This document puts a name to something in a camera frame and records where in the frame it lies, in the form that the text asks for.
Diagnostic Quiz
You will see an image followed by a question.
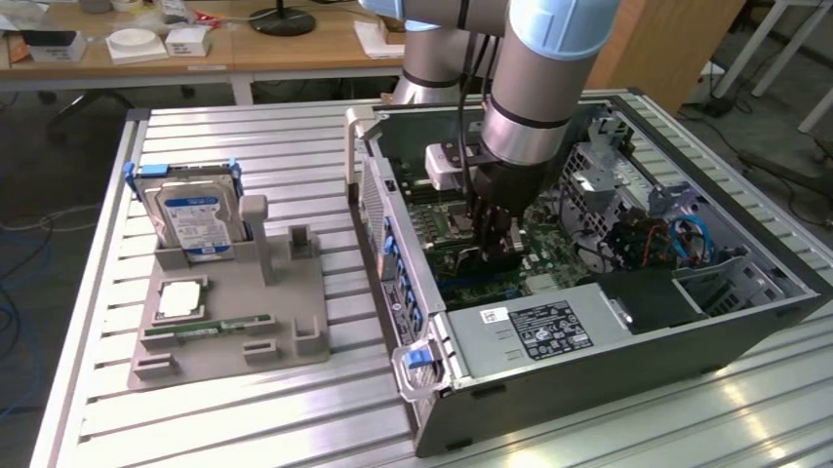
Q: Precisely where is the silver CPU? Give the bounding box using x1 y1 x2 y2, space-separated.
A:
158 281 204 318

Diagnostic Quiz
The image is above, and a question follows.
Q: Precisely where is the white paper stack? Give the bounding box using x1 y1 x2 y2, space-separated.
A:
353 19 408 60

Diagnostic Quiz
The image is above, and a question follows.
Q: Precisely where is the grey metal disk bay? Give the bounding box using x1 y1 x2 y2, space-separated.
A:
668 253 786 318

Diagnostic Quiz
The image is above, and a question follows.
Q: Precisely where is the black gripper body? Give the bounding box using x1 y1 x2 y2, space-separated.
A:
471 161 547 219

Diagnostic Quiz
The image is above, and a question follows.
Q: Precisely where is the white box black lid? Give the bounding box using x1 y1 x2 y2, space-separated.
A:
18 29 89 63

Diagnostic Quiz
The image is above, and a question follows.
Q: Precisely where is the CPU socket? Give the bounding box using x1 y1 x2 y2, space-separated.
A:
440 202 475 240

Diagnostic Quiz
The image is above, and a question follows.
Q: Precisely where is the black open PC case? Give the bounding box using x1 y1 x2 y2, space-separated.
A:
343 95 833 459

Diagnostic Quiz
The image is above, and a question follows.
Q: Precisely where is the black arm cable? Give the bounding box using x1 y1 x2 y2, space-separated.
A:
453 36 505 206

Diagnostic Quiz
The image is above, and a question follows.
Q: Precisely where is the green RAM stick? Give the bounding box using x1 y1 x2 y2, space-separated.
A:
142 315 273 338

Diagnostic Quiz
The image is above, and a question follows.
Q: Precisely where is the black round lamp base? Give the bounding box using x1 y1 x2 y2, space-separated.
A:
248 0 317 38

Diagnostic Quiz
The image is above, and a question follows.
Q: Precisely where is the blue case latch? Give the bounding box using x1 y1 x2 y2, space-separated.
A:
401 348 432 374

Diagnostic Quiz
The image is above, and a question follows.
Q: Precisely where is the perforated metal drive cage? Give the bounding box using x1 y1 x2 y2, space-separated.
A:
551 116 651 245

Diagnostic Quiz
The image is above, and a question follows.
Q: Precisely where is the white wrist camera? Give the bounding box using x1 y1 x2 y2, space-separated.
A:
423 141 487 192

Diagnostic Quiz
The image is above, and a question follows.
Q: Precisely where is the grey parts rack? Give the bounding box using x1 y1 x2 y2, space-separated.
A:
129 192 333 394

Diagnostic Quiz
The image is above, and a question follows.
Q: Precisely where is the wooden desk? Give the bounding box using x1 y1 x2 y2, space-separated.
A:
0 0 587 94

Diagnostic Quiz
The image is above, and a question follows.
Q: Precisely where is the white square round-top object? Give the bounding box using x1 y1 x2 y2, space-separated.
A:
104 27 170 65

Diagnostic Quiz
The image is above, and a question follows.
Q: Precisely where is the green motherboard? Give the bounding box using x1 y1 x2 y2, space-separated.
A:
392 168 598 313

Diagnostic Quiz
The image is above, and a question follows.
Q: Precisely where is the grey power supply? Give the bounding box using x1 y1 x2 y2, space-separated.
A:
441 282 636 381

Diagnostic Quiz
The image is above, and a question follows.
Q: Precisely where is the small white labelled box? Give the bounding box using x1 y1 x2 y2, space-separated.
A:
162 26 213 58

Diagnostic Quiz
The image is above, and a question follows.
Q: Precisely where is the blue disk caddy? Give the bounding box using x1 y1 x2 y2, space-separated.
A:
122 160 245 245

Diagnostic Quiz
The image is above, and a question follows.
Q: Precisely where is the blue slot retainer bar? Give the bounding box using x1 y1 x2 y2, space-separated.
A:
383 216 424 332

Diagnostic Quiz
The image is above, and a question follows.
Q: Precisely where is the blue wire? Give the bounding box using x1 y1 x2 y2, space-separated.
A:
668 214 716 267

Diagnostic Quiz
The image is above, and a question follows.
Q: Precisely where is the wooden cabinet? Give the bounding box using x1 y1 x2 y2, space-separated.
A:
584 0 750 113

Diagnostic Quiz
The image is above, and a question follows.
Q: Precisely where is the silver hard disk blue label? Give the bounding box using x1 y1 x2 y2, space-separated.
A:
142 180 236 264

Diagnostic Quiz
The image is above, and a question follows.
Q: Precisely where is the black office chair base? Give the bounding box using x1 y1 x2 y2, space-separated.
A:
37 85 196 145

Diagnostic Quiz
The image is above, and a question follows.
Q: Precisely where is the white table frame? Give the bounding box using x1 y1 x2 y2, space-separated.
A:
711 0 833 133

